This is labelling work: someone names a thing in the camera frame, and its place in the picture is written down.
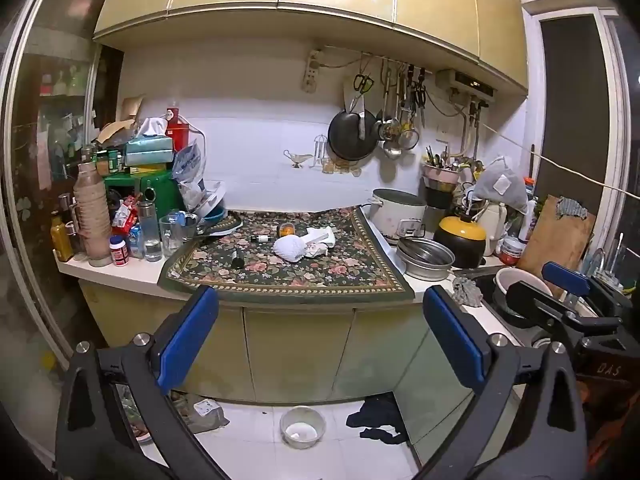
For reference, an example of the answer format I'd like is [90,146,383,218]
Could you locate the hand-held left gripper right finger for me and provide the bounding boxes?
[422,285,588,480]

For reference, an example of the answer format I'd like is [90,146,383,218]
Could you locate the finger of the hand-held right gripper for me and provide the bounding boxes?
[506,281,617,342]
[542,261,635,320]

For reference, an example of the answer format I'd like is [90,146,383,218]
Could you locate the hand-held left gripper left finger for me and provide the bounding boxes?
[55,285,231,480]

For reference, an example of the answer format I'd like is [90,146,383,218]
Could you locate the white sink bowl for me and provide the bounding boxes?
[495,266,553,306]

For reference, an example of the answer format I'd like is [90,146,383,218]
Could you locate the wooden cutting board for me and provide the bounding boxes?
[516,195,597,288]

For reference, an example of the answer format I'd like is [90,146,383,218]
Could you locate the grey dish rag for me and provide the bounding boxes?
[452,276,483,307]

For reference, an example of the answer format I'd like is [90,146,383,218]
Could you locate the red lidded jar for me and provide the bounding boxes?
[500,236,526,266]

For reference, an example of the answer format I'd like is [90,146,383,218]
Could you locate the grey bag white label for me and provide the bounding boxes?
[170,394,231,435]

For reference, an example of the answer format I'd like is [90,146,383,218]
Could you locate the steel basin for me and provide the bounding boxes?
[396,237,456,282]

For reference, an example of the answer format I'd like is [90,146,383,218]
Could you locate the white jug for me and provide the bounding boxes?
[482,202,508,256]

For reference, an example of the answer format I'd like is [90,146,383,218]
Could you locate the yellow black pot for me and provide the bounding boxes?
[433,216,488,269]

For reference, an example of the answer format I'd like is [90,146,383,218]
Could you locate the glass mug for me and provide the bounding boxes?
[159,215,185,256]

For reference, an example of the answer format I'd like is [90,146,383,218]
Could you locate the grey hanging cloth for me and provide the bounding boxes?
[472,156,529,213]

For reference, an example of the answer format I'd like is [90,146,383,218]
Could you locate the dark blue cloth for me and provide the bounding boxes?
[346,394,410,445]

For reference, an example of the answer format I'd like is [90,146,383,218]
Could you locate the clear bottle black cap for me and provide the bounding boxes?
[137,187,165,262]

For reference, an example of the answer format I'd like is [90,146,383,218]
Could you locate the floral cloth mat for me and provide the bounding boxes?
[157,206,417,305]

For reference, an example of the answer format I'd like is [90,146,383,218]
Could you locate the white cooker pot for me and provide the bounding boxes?
[368,188,428,247]

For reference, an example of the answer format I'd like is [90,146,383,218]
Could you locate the white foam net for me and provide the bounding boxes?
[273,236,307,263]

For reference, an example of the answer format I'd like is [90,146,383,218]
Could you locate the red snack packet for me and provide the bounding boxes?
[111,195,141,235]

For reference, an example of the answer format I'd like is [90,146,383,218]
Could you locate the white floor bowl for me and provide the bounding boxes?
[279,405,327,450]

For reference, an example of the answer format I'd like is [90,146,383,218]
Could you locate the pink utensil holder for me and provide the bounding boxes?
[421,146,463,193]

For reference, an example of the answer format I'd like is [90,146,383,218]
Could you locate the yellow oil bottle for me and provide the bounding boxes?
[50,210,75,262]

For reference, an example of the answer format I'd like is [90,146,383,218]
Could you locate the green box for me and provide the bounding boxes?
[103,170,183,221]

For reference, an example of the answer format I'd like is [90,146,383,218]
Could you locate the white crumpled tissue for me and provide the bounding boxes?
[305,226,338,259]

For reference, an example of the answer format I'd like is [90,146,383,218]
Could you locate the blue printed plastic bag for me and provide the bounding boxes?
[172,140,207,211]

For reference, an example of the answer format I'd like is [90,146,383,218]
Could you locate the teal tissue pack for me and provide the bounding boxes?
[124,117,176,167]

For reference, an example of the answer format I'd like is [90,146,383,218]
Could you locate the metal strainer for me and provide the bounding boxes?
[399,80,421,151]

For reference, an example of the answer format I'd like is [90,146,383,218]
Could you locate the metal ladle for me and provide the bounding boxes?
[377,67,401,142]

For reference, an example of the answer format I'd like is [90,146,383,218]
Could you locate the black wok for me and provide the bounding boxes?
[327,109,380,162]

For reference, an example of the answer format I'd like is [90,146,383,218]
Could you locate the glass sliding door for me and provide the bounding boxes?
[0,0,126,361]

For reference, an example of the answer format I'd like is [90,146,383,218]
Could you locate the white power strip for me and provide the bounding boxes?
[301,50,323,95]

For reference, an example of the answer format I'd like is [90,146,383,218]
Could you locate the white cord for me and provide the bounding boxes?
[479,124,640,197]

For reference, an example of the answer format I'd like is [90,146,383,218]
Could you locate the white window frame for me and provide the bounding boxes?
[530,7,632,241]

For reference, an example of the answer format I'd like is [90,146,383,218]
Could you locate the green handled scissors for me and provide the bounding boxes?
[348,74,375,113]

